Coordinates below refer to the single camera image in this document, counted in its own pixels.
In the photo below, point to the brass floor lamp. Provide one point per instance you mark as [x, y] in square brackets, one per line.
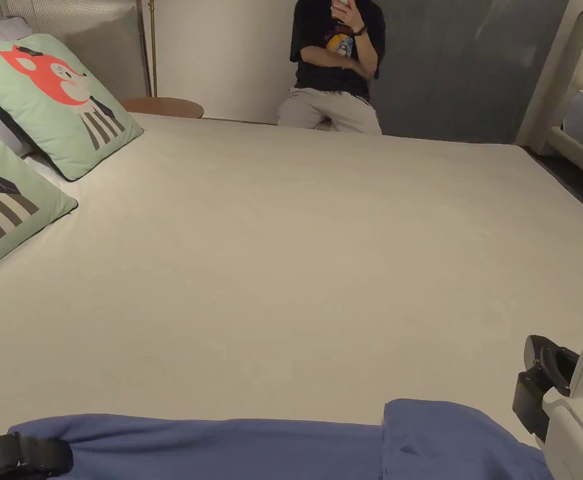
[152, 50]

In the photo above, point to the blue shirt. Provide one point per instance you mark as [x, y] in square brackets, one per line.
[231, 450]

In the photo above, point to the beige padded headboard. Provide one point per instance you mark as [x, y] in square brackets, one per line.
[96, 55]

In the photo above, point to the green cushion with fox print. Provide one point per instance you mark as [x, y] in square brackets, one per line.
[46, 100]

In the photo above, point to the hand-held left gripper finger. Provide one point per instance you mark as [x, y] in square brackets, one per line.
[21, 457]

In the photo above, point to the green cushion with striped print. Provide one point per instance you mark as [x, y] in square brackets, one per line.
[1, 210]

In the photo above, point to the bed with beige sheet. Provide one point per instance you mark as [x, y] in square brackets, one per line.
[291, 250]

